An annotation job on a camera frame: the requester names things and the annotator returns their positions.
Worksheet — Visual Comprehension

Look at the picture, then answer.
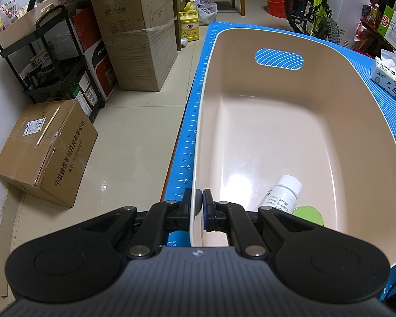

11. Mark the white pill bottle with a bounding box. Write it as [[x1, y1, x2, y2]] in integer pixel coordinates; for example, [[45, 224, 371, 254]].
[[257, 175, 303, 214]]

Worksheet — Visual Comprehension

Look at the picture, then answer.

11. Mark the green tape roll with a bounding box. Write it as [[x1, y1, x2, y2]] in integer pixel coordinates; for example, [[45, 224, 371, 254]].
[[293, 206, 324, 226]]

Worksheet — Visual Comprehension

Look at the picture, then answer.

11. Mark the beige plastic storage bin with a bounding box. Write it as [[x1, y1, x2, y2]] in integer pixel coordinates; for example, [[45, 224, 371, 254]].
[[188, 28, 396, 269]]

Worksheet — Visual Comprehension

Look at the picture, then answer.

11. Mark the brown cardboard box on floor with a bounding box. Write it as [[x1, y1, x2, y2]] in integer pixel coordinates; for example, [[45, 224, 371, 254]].
[[0, 100, 98, 208]]

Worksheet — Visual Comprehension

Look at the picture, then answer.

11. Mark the black metal shelf rack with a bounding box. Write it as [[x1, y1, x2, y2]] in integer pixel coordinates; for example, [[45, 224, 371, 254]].
[[0, 4, 105, 122]]

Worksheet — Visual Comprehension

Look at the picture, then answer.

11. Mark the yellow detergent jug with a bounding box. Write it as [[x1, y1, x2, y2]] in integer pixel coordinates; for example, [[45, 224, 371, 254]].
[[179, 0, 199, 41]]

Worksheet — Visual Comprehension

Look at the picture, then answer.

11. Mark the large stacked cardboard box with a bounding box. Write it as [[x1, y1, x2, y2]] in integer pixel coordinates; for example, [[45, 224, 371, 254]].
[[91, 0, 177, 92]]

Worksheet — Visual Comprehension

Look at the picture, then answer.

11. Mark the white plastic bag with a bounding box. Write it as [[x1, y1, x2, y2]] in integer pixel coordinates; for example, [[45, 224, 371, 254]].
[[193, 0, 218, 26]]

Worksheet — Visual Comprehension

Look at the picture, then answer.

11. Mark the green black bicycle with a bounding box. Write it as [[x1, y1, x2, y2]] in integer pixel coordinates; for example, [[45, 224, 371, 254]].
[[284, 0, 340, 44]]

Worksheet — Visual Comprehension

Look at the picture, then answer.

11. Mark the white tissue box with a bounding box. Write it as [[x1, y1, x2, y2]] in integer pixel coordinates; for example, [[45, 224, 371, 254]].
[[370, 49, 396, 100]]

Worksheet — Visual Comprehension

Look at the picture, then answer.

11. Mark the green white carton box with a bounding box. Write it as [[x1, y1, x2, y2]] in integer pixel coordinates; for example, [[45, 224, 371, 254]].
[[378, 6, 396, 50]]

